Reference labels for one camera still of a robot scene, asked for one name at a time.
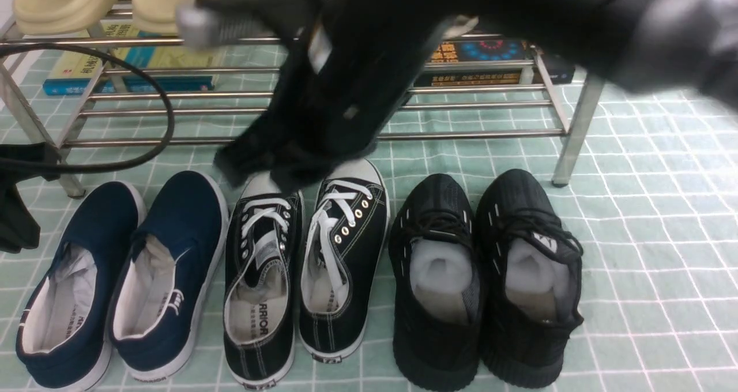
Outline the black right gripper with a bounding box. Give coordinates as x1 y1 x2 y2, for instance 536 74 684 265
176 0 479 192

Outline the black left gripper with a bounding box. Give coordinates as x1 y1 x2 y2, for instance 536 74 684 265
1 143 59 254

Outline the black canvas sneaker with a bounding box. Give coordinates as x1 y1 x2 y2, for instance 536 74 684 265
223 173 305 390
299 159 391 364

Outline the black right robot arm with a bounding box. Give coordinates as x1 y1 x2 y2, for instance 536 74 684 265
176 0 736 192

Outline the silver metal shoe rack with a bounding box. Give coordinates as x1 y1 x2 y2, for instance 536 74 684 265
2 18 605 188

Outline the navy slip-on shoe right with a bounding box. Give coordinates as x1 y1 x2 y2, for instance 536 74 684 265
107 171 229 383

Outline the navy slip-on shoe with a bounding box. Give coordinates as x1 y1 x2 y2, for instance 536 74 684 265
16 181 146 391
107 171 229 383

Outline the navy slip-on shoe left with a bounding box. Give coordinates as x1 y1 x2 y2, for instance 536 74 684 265
16 181 146 391

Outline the yellow blue book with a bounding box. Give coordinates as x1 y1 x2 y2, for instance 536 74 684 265
43 21 225 97

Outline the olive slipper far left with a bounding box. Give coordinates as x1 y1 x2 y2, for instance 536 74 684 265
13 0 118 36

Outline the black knit sneaker left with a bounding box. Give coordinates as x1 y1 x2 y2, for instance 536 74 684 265
388 174 484 391

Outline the black knit sneaker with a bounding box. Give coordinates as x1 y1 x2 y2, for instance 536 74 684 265
473 169 583 389
388 174 484 391

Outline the black knit sneaker right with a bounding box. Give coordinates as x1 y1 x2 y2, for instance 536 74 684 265
473 169 583 389

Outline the black orange book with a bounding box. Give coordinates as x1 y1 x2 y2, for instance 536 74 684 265
413 37 575 88

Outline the green checked floor mat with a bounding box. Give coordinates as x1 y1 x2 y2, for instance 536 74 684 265
1 85 737 391

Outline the black cable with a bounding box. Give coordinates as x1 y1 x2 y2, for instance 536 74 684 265
0 43 176 175

